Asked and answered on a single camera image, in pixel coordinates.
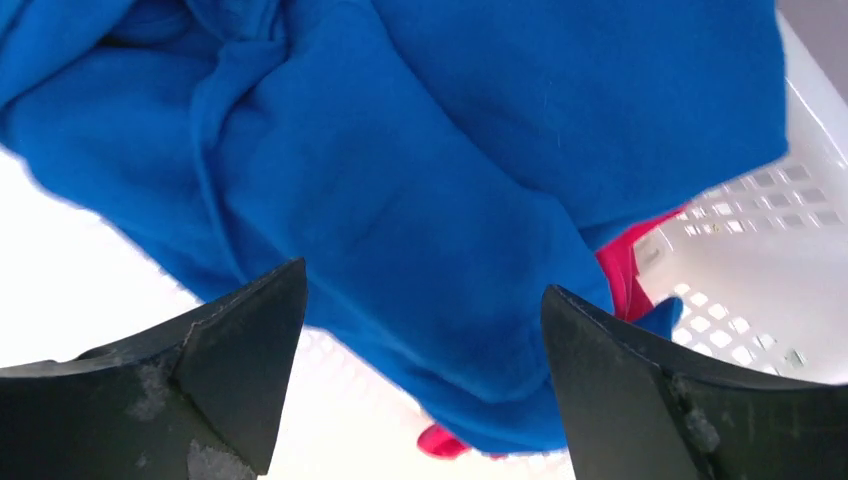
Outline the blue panda print t-shirt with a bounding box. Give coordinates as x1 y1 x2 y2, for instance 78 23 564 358
1 1 788 454

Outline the pink t-shirt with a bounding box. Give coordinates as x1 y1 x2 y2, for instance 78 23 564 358
417 206 685 460

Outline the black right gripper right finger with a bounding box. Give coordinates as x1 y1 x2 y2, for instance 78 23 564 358
541 286 847 480

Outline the white plastic laundry basket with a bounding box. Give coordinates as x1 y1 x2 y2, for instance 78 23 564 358
1 19 847 479

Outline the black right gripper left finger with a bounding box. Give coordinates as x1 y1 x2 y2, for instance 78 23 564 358
1 259 307 479

